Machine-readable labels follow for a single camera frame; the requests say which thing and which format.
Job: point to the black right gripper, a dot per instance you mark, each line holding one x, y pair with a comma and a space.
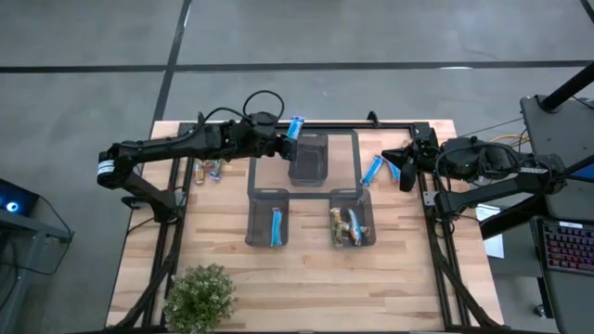
424, 150

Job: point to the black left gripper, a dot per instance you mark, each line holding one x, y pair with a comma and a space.
260, 146

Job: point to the dark blue Chewy granola bar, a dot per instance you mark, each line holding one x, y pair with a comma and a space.
216, 169

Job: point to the teal Chewy granola bar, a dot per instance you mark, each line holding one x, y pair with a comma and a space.
355, 226

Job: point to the green Chewy chocolate chip bar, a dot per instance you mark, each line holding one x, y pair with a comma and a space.
198, 170

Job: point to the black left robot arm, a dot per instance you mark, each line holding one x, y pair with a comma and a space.
162, 146

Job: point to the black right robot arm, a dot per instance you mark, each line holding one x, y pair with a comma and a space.
510, 185

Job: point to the tan mat with dark border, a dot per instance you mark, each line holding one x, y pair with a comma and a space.
269, 162

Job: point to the grey translucent plastic bin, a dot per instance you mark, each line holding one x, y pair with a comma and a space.
308, 171
352, 199
260, 222

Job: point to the silver mounting plate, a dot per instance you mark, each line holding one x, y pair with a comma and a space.
429, 198

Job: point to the black clamp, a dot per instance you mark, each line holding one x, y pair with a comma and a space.
372, 117

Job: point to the white paper sheet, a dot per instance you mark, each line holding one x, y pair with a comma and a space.
492, 236

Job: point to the grey side desk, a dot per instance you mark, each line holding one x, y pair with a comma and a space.
552, 134

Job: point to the artificial white-flowered potted plant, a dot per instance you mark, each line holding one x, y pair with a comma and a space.
199, 297

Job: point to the blue lit screen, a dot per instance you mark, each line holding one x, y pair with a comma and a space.
582, 172

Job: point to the black pole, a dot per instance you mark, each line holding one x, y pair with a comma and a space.
568, 88

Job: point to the backlit rainbow keyboard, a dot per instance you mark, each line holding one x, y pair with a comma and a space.
568, 246

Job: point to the black keyboard with tray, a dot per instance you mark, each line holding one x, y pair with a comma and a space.
566, 297

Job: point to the grey computer stand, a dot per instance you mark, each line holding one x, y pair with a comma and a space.
42, 250

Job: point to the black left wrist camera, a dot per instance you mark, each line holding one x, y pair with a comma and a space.
262, 121

